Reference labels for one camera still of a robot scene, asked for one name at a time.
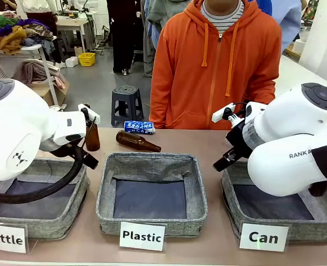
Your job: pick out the pile of colourful clothes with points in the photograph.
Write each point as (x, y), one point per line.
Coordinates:
(11, 33)

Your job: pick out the white Can label sign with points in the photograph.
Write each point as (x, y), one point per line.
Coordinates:
(263, 237)

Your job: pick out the person in white top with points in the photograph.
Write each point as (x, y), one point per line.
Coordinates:
(45, 19)

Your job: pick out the grey fabric basket Bottle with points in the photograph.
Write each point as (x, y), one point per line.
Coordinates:
(55, 224)

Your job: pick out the blue white drink can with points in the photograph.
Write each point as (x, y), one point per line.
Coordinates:
(138, 127)

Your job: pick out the brown glass beer bottle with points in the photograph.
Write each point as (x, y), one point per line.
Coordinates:
(92, 140)
(130, 138)

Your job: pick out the small white box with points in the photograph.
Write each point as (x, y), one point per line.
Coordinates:
(72, 61)

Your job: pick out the white background desk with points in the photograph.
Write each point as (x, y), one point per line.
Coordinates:
(72, 26)

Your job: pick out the white Bottle label sign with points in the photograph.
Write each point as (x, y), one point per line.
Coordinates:
(5, 238)

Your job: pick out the grey fabric basket Plastic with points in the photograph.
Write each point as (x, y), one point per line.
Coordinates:
(152, 224)

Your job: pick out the person in blue shirt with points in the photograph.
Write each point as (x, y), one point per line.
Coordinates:
(286, 22)

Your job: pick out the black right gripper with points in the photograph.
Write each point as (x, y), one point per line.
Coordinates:
(238, 141)

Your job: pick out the checked brown cloth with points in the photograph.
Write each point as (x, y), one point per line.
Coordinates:
(33, 70)

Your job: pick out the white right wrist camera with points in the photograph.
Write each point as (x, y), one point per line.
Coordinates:
(221, 113)

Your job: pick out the yellow plastic crate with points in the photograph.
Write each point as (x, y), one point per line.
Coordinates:
(86, 59)

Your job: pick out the person in black clothes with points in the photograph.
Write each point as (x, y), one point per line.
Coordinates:
(123, 33)

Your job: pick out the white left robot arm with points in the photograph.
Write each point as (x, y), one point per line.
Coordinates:
(14, 124)

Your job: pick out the person in orange hoodie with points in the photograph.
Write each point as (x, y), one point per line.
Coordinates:
(208, 69)

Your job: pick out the grey fabric basket Can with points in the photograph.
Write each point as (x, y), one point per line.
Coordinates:
(304, 230)

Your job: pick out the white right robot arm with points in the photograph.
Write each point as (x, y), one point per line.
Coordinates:
(291, 124)

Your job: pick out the grey plastic stool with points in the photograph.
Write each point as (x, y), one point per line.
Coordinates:
(126, 99)

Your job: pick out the grey hanging jacket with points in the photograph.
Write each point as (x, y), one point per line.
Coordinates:
(158, 16)

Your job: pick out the brown cardboard box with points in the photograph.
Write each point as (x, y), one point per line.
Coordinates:
(51, 92)

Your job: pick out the white Plastic label sign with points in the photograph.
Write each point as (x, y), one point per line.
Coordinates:
(142, 236)

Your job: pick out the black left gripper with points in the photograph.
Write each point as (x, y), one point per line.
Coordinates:
(69, 151)

